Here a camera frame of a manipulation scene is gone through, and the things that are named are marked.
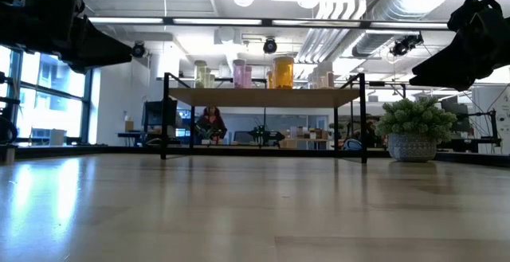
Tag person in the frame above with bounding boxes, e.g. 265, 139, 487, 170
196, 106, 229, 144

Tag black aluminium table frame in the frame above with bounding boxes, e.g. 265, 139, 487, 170
0, 142, 510, 168

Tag large window black frame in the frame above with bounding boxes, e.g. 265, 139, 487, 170
0, 46, 95, 147

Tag large pale green medicine bottle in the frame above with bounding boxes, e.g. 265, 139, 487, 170
194, 59, 208, 89

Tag tall pink medicine bottle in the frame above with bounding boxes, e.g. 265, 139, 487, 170
233, 58, 245, 89

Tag black ceiling mounted camera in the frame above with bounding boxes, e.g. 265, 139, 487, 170
389, 33, 425, 58

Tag silver ceiling duct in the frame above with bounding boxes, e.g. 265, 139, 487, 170
352, 0, 451, 58

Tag black background monitor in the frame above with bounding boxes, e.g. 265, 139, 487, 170
141, 100, 179, 130
440, 96, 473, 134

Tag potted green artificial plant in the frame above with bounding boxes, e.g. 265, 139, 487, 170
374, 96, 458, 163

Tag black round ceiling spotlight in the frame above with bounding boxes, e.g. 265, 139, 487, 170
262, 37, 279, 55
131, 41, 147, 59

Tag wooden shelf black metal legs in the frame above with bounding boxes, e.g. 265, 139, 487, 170
160, 72, 368, 164

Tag white bin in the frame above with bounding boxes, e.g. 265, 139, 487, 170
49, 128, 67, 147

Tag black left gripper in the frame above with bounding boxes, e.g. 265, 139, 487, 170
0, 0, 133, 75

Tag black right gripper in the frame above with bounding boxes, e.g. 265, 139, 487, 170
409, 0, 510, 92

